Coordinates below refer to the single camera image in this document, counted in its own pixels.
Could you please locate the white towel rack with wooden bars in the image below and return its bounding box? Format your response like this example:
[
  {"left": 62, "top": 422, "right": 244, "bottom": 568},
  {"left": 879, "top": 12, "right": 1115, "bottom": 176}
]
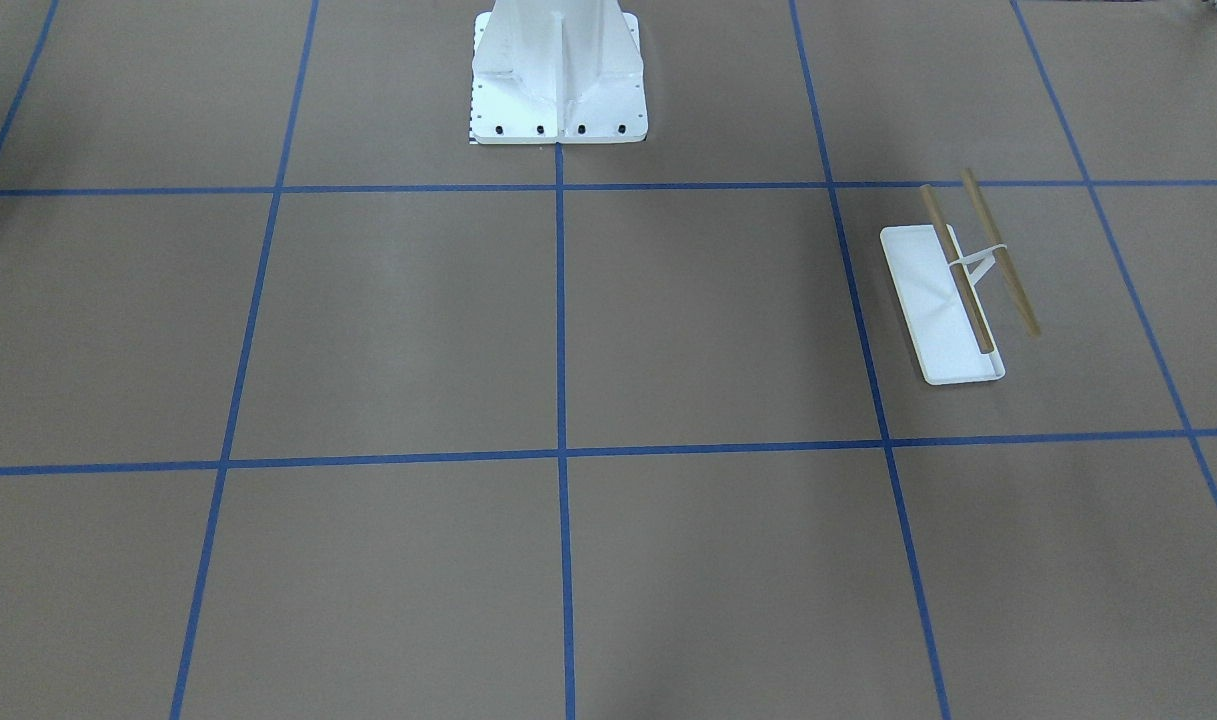
[{"left": 879, "top": 168, "right": 1043, "bottom": 387}]

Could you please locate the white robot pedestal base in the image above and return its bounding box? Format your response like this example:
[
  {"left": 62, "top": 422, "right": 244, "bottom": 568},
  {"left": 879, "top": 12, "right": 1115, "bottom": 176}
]
[{"left": 469, "top": 1, "right": 649, "bottom": 145}]

